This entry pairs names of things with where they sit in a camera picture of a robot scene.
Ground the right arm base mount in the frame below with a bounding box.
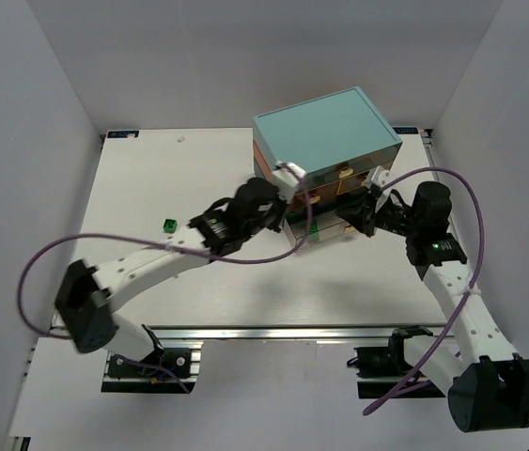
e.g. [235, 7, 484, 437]
[346, 326, 433, 399]

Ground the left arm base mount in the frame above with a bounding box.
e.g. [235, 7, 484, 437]
[101, 341, 200, 395]

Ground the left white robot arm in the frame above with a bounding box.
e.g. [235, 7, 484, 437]
[55, 171, 299, 361]

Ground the teal orange drawer cabinet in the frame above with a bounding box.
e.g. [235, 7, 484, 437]
[251, 86, 405, 226]

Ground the clear bottom drawer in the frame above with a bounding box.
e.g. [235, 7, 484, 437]
[283, 211, 355, 250]

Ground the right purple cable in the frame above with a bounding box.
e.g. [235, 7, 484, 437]
[361, 167, 484, 417]

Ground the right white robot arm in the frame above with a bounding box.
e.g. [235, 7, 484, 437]
[336, 181, 529, 432]

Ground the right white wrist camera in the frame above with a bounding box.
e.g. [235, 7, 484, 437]
[365, 166, 395, 211]

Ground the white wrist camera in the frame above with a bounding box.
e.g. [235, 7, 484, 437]
[365, 166, 395, 211]
[271, 161, 307, 204]

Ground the green lego plate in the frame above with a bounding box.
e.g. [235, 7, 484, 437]
[308, 220, 319, 241]

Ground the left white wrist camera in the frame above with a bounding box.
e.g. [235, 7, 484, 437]
[271, 161, 307, 204]

